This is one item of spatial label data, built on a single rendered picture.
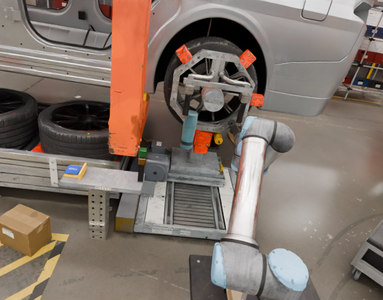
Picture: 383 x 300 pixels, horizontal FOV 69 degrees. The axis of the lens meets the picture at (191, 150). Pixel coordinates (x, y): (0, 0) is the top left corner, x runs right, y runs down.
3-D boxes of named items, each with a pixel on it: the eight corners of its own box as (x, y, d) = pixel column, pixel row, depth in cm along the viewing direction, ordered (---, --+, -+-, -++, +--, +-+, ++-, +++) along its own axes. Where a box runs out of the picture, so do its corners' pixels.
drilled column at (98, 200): (108, 228, 183) (110, 176, 163) (105, 240, 174) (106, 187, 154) (93, 227, 182) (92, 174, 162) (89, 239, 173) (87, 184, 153)
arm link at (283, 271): (299, 318, 101) (317, 287, 92) (252, 306, 102) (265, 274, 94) (292, 281, 114) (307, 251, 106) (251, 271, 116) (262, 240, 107)
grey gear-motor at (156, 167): (167, 169, 240) (172, 133, 223) (164, 201, 203) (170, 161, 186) (145, 166, 238) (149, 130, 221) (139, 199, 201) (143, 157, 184)
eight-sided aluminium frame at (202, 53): (239, 132, 209) (259, 58, 183) (241, 136, 203) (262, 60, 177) (167, 122, 203) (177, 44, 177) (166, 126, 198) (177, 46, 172)
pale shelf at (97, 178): (144, 177, 168) (145, 172, 166) (140, 194, 153) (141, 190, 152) (70, 168, 163) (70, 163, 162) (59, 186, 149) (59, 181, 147)
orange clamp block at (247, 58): (243, 66, 186) (254, 56, 183) (246, 69, 180) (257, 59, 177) (236, 59, 184) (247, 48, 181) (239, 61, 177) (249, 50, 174)
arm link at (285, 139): (304, 122, 125) (267, 161, 190) (277, 116, 126) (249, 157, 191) (301, 146, 122) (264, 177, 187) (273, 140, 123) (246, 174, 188)
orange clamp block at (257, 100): (247, 102, 199) (259, 103, 200) (249, 105, 192) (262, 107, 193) (249, 92, 195) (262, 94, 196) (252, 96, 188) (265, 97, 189)
